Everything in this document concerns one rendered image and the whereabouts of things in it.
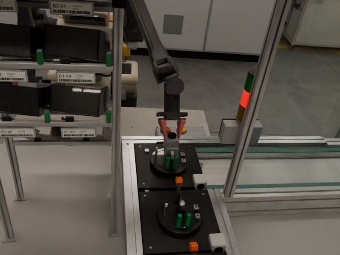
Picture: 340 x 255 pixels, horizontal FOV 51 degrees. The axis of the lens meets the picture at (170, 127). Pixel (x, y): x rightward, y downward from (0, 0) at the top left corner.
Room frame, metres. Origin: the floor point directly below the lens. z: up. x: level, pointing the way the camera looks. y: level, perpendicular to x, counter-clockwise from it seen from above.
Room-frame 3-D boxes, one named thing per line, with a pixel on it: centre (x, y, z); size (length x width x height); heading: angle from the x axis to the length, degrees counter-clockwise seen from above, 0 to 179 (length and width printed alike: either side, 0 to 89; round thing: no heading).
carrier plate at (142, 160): (1.00, -0.01, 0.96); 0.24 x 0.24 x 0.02; 12
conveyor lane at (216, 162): (1.04, -0.31, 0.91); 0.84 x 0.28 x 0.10; 102
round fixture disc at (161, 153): (1.00, -0.01, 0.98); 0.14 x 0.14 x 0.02
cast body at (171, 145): (0.99, -0.01, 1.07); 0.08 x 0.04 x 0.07; 12
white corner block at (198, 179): (0.92, -0.13, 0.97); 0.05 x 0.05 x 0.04; 12
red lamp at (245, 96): (0.92, -0.22, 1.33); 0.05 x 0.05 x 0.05
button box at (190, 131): (1.22, -0.05, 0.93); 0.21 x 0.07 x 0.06; 102
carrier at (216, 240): (0.75, -0.07, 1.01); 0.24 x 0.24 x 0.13; 12
